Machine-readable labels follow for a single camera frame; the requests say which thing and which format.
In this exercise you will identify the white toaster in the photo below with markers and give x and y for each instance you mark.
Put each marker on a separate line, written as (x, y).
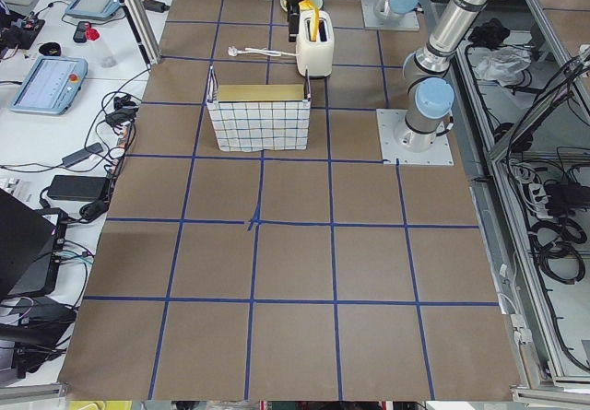
(315, 59)

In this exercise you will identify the yellow bread slice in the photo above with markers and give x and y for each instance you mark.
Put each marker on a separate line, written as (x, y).
(315, 19)

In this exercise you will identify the light green plate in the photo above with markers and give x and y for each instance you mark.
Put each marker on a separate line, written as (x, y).
(310, 4)

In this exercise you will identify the checkered basket with wooden shelf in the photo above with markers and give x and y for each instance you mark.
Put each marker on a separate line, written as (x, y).
(253, 118)

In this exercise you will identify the blue teach pendant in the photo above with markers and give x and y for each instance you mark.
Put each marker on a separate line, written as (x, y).
(92, 9)
(50, 86)

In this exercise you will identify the bottle with red cap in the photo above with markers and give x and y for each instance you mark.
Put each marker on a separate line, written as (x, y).
(100, 47)

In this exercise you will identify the black power brick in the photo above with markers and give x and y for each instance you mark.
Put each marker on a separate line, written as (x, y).
(77, 188)

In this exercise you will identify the black laptop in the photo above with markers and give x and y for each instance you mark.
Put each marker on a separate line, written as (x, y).
(30, 242)

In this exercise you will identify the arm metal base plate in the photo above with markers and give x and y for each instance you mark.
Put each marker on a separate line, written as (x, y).
(442, 152)
(395, 15)

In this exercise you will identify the aluminium frame post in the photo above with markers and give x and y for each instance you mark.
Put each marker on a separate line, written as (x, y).
(137, 19)

